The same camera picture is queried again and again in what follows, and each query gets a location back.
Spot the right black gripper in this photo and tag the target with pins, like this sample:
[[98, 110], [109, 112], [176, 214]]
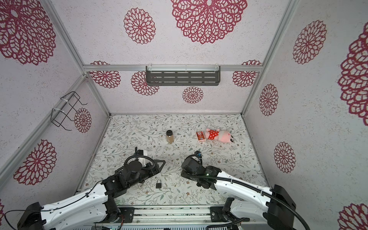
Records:
[[184, 174]]

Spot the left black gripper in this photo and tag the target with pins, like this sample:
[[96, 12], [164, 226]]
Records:
[[157, 168]]

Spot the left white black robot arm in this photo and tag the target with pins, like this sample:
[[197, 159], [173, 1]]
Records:
[[94, 205]]

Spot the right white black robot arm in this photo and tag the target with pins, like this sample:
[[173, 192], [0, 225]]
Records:
[[270, 205]]

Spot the black padlock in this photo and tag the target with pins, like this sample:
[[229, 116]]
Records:
[[159, 184]]

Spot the spice jar black lid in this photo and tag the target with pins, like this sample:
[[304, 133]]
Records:
[[169, 136]]

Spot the red playing card box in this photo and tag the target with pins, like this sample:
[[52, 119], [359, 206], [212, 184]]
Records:
[[200, 136]]

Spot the pink plush toy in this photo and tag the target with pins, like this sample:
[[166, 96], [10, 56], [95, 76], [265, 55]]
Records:
[[223, 136]]

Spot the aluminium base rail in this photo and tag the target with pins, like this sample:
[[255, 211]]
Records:
[[180, 217]]

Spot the dark grey wall shelf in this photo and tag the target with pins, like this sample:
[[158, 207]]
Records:
[[183, 76]]

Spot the black wire wall rack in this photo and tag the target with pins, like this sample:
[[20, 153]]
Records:
[[59, 115]]

